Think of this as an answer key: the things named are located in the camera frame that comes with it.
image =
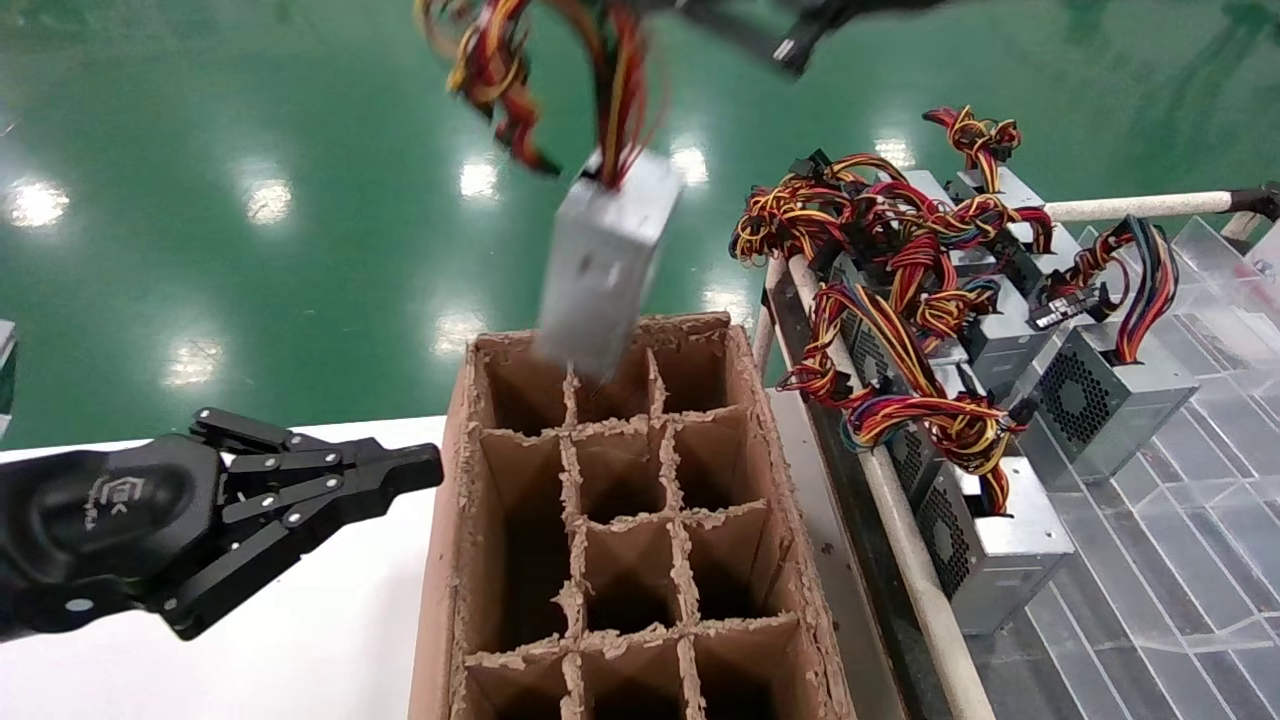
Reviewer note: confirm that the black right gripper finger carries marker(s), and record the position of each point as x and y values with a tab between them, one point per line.
795	50

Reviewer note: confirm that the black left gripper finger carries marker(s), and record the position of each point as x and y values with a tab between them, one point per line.
270	555
300	450

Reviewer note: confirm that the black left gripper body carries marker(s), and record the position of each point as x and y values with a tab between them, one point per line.
100	520

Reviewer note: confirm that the grey metal power supply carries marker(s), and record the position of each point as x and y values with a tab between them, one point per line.
1000	335
1010	190
925	185
1010	540
600	270
1055	245
905	452
862	350

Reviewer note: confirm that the grey metal stand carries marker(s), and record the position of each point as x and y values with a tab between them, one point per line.
6	375

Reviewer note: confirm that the white cart leg tube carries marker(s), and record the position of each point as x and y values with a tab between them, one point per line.
762	340

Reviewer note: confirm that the brown cardboard box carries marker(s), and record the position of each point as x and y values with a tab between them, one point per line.
760	420

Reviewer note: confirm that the black tube joint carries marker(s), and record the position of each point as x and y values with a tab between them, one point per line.
1262	200

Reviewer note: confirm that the grey power supply with fan grille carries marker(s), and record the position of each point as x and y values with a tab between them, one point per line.
1130	410

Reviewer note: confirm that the clear acrylic divided tray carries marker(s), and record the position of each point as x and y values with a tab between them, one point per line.
1180	560

